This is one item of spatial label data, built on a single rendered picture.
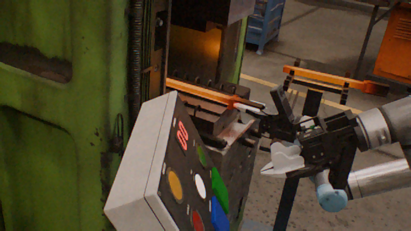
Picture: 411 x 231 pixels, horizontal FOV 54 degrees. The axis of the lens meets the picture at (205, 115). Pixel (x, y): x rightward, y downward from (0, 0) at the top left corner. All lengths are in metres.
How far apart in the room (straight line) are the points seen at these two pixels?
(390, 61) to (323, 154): 3.97
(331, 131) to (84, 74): 0.55
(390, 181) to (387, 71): 3.68
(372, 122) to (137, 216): 0.47
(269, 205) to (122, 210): 1.97
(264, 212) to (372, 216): 0.67
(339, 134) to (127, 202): 0.44
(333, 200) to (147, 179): 0.66
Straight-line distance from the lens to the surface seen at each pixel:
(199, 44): 1.54
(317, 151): 0.81
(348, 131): 0.82
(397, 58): 4.74
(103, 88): 0.94
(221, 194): 0.86
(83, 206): 1.18
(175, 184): 0.62
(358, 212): 2.68
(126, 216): 0.58
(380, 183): 1.14
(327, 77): 1.64
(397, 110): 0.83
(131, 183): 0.60
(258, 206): 2.47
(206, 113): 1.23
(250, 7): 1.23
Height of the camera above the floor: 1.54
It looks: 27 degrees down
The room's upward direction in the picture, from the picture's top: 7 degrees clockwise
